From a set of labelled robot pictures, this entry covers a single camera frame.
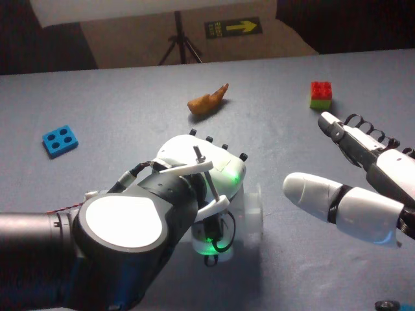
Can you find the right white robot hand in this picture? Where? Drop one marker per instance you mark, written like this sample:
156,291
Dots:
363,214

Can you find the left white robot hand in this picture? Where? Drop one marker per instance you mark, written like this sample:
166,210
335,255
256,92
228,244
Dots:
220,158

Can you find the large clear plastic syringe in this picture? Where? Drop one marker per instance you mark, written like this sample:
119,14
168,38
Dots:
254,210

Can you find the brown toy chicken wing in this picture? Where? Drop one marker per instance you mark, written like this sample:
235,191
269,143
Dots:
204,102

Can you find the light blue round object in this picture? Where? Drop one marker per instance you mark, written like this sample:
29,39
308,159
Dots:
408,307

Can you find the green building block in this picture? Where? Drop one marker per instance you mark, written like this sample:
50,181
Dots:
319,104

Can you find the red building block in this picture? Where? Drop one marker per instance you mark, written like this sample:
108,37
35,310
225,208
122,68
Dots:
321,89

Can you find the black sign with yellow arrow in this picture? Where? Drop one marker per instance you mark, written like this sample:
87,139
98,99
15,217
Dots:
233,27

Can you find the black tripod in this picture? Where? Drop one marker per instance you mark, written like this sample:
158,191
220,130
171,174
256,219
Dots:
178,32

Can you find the brown cardboard box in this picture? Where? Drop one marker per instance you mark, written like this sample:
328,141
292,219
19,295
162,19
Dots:
129,42

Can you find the blue block with four holes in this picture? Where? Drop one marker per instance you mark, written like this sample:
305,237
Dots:
60,141

